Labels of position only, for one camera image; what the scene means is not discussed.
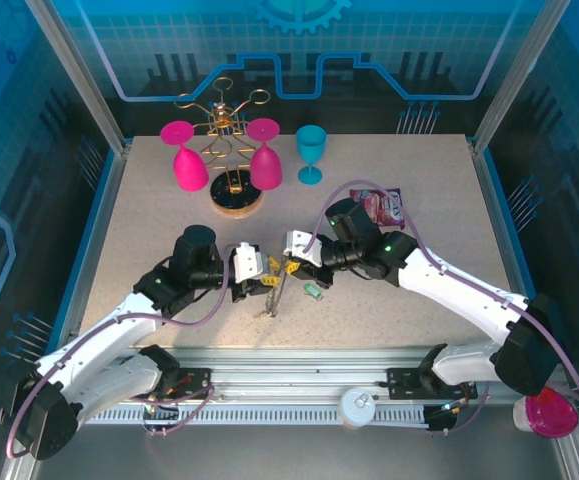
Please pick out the purple candy bag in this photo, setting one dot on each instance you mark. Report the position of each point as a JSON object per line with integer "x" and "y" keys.
{"x": 391, "y": 212}

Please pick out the white cup with pink lid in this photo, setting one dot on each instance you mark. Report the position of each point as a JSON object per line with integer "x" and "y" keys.
{"x": 549, "y": 417}

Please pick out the aluminium frame post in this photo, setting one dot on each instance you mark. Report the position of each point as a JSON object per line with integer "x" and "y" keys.
{"x": 80, "y": 75}
{"x": 515, "y": 75}

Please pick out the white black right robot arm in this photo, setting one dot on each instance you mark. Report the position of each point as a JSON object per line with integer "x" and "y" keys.
{"x": 459, "y": 295}

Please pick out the pink plastic goblet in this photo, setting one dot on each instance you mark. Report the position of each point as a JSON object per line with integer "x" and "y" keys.
{"x": 189, "y": 170}
{"x": 265, "y": 167}

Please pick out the teal plastic goblet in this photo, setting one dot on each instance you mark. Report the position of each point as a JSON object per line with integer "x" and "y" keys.
{"x": 311, "y": 142}

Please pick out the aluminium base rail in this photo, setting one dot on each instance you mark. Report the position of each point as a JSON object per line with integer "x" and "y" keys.
{"x": 294, "y": 372}

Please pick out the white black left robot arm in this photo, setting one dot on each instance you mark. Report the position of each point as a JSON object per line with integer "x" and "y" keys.
{"x": 94, "y": 340}

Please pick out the yellow key tag with key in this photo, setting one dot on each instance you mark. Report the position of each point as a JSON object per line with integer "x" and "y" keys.
{"x": 263, "y": 315}

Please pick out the green key tag with key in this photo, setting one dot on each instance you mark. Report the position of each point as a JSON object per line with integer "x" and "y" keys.
{"x": 312, "y": 291}

